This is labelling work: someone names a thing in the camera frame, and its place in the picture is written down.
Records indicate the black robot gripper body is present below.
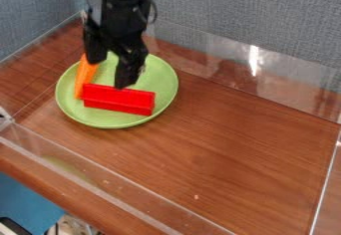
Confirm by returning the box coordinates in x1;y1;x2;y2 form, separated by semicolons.
84;0;153;54

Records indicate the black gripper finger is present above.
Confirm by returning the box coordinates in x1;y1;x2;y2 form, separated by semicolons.
83;17;108;65
115;43;148;89

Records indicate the red rectangular block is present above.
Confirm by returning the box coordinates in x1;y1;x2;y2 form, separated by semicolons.
81;84;156;116

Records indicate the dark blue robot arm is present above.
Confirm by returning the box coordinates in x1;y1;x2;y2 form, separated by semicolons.
83;0;156;89

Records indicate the green round plate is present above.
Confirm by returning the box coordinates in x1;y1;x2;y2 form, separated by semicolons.
54;55;177;128

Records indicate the orange toy carrot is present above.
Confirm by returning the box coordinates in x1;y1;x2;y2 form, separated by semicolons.
73;55;99;99

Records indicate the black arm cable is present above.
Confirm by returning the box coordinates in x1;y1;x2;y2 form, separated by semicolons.
140;0;160;24

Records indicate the clear acrylic enclosure wall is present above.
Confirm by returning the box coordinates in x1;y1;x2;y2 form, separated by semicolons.
0;19;341;235

